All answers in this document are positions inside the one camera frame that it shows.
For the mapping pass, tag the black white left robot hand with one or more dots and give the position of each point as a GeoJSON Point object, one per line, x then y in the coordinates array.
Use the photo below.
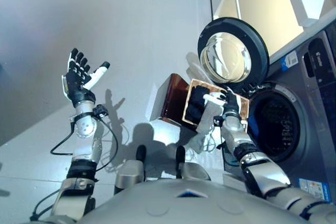
{"type": "Point", "coordinates": [76, 87]}

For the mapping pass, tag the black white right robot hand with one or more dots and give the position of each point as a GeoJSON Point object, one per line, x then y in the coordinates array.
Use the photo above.
{"type": "Point", "coordinates": [231, 103]}

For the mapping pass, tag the white garment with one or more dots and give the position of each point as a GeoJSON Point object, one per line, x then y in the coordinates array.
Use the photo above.
{"type": "Point", "coordinates": [210, 119]}

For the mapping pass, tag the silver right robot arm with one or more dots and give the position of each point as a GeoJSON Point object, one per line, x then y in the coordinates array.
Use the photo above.
{"type": "Point", "coordinates": [262, 174]}

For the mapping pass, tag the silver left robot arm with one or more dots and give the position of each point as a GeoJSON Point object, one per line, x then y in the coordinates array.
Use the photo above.
{"type": "Point", "coordinates": [84, 140]}

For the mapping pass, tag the round glass washing machine door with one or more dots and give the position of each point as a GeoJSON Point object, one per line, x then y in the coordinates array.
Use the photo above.
{"type": "Point", "coordinates": [228, 58]}

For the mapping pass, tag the dark grey washing machine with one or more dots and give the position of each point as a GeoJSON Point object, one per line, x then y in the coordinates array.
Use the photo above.
{"type": "Point", "coordinates": [309, 119]}

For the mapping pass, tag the wicker laundry basket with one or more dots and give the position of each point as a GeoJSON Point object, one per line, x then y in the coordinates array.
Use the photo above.
{"type": "Point", "coordinates": [243, 106]}

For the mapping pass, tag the black rolled garment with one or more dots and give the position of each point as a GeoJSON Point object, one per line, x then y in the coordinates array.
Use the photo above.
{"type": "Point", "coordinates": [197, 103]}

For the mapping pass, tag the black right robot foot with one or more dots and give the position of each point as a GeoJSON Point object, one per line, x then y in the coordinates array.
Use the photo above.
{"type": "Point", "coordinates": [180, 154]}

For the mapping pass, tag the black robot foot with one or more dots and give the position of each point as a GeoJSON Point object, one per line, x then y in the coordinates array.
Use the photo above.
{"type": "Point", "coordinates": [140, 153]}
{"type": "Point", "coordinates": [180, 154]}

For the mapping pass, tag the blue white energy label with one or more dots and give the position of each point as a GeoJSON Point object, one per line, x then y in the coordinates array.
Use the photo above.
{"type": "Point", "coordinates": [290, 60]}

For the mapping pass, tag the silver right robot leg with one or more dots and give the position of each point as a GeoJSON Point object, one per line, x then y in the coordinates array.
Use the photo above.
{"type": "Point", "coordinates": [194, 171]}

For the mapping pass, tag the silver robot leg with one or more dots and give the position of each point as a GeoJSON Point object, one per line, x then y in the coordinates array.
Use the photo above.
{"type": "Point", "coordinates": [194, 171]}
{"type": "Point", "coordinates": [130, 176]}

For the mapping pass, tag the white low platform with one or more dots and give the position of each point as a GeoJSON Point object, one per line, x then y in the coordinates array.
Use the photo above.
{"type": "Point", "coordinates": [233, 182]}

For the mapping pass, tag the black left robot foot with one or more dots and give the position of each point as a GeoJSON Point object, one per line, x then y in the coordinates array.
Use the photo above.
{"type": "Point", "coordinates": [140, 153]}

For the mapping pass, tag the white cabinet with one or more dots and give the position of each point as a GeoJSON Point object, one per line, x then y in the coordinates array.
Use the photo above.
{"type": "Point", "coordinates": [262, 11]}

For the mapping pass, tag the dark detergent drawer front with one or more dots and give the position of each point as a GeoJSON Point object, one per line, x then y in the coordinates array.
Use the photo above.
{"type": "Point", "coordinates": [320, 56]}

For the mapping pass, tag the silver left robot leg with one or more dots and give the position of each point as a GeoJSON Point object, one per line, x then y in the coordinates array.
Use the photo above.
{"type": "Point", "coordinates": [130, 176]}

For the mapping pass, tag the grey robot torso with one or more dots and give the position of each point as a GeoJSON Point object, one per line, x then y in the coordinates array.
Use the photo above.
{"type": "Point", "coordinates": [183, 208]}

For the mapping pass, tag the blue bordered info sticker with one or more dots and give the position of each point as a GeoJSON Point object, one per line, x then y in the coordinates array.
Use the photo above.
{"type": "Point", "coordinates": [313, 190]}

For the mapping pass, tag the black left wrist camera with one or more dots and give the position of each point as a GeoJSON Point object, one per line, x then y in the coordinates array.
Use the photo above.
{"type": "Point", "coordinates": [100, 110]}

